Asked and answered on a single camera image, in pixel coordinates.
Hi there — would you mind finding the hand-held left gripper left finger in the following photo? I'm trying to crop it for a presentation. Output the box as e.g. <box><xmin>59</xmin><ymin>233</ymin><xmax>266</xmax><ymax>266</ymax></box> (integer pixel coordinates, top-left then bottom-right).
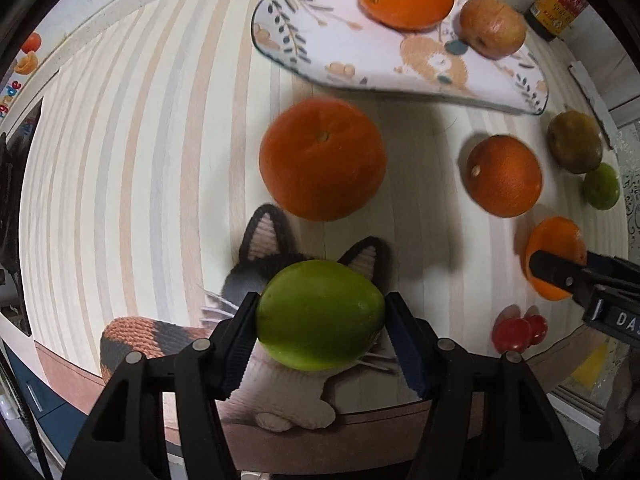
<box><xmin>60</xmin><ymin>292</ymin><xmax>261</xmax><ymax>480</ymax></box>

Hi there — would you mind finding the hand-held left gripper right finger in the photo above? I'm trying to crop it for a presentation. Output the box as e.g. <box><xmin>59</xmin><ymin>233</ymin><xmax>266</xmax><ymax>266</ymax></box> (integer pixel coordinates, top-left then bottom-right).
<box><xmin>382</xmin><ymin>291</ymin><xmax>586</xmax><ymax>480</ymax></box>

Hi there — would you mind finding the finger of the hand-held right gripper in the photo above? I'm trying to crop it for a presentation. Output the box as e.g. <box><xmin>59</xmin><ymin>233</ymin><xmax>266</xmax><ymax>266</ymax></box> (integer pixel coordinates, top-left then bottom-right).
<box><xmin>529</xmin><ymin>250</ymin><xmax>593</xmax><ymax>306</ymax></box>
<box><xmin>585</xmin><ymin>251</ymin><xmax>640</xmax><ymax>281</ymax></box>

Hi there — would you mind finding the small orange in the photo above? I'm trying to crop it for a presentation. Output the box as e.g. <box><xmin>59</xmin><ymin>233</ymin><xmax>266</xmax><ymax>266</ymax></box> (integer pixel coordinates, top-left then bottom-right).
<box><xmin>524</xmin><ymin>216</ymin><xmax>587</xmax><ymax>302</ymax></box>

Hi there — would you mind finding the small red cherry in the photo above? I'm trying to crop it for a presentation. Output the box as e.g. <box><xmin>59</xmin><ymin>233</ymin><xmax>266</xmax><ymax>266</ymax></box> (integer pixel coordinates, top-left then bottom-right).
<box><xmin>492</xmin><ymin>319</ymin><xmax>532</xmax><ymax>352</ymax></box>
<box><xmin>525</xmin><ymin>314</ymin><xmax>549</xmax><ymax>345</ymax></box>

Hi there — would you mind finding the small green apple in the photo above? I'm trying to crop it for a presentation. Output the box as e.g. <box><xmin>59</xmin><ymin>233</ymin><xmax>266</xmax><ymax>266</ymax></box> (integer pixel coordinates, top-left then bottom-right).
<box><xmin>581</xmin><ymin>162</ymin><xmax>621</xmax><ymax>210</ymax></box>

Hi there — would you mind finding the large green apple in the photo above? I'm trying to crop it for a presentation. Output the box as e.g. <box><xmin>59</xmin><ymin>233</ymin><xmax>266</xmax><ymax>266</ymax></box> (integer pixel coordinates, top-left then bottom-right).
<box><xmin>256</xmin><ymin>259</ymin><xmax>387</xmax><ymax>372</ymax></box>

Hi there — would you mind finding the dark reddish orange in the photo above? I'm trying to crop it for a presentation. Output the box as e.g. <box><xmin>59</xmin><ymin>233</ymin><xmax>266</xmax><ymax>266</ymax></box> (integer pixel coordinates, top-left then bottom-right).
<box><xmin>465</xmin><ymin>135</ymin><xmax>544</xmax><ymax>218</ymax></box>

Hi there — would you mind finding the brown-green kiwi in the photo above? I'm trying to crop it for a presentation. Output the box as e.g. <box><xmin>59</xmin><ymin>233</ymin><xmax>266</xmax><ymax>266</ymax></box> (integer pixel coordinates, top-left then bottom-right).
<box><xmin>546</xmin><ymin>110</ymin><xmax>604</xmax><ymax>175</ymax></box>

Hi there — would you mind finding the oval leaf-patterned plate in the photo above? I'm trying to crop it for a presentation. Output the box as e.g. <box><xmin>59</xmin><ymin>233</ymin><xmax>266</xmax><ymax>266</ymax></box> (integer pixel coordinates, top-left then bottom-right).
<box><xmin>251</xmin><ymin>0</ymin><xmax>550</xmax><ymax>117</ymax></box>

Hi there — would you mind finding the frosted glass door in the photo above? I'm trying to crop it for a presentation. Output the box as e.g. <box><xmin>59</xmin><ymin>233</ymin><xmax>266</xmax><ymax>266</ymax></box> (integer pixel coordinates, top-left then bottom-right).
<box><xmin>612</xmin><ymin>120</ymin><xmax>640</xmax><ymax>256</ymax></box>

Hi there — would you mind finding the white folded paper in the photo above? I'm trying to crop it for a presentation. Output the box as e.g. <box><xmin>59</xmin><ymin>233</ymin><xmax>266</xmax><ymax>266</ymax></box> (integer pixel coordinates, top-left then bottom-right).
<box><xmin>569</xmin><ymin>61</ymin><xmax>617</xmax><ymax>150</ymax></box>

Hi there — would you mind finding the blue cabinet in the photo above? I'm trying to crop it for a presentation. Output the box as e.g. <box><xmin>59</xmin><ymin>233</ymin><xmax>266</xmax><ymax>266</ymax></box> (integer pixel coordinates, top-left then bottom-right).
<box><xmin>7</xmin><ymin>342</ymin><xmax>103</xmax><ymax>443</ymax></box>

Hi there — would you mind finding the striped cat-print table mat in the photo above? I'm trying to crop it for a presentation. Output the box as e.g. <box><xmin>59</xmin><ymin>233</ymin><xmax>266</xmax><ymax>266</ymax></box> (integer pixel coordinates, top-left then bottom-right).
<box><xmin>17</xmin><ymin>0</ymin><xmax>631</xmax><ymax>461</ymax></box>

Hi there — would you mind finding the red-brown apple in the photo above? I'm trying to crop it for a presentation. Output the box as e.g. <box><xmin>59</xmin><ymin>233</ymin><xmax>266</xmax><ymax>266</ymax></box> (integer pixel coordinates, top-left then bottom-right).
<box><xmin>459</xmin><ymin>0</ymin><xmax>527</xmax><ymax>59</ymax></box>

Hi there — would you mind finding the dark soy sauce bottle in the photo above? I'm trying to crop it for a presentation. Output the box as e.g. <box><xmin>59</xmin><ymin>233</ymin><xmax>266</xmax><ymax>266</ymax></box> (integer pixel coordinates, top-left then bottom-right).
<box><xmin>530</xmin><ymin>0</ymin><xmax>590</xmax><ymax>41</ymax></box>

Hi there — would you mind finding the colourful wall sticker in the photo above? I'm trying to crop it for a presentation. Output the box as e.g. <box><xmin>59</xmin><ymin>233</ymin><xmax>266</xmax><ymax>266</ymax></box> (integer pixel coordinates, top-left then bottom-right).
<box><xmin>0</xmin><ymin>31</ymin><xmax>43</xmax><ymax>116</ymax></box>

